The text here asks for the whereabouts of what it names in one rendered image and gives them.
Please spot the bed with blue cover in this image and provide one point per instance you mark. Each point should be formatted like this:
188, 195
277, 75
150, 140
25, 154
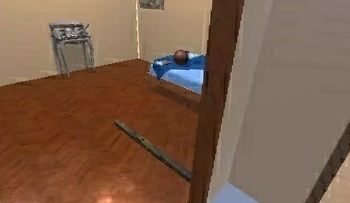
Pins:
184, 75

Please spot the brown basketball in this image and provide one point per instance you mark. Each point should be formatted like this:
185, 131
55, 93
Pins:
181, 56

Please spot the grey metal side table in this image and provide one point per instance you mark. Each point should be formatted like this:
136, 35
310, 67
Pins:
71, 34

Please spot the brown wooden door frame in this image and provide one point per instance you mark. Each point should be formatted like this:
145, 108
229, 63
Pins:
215, 101

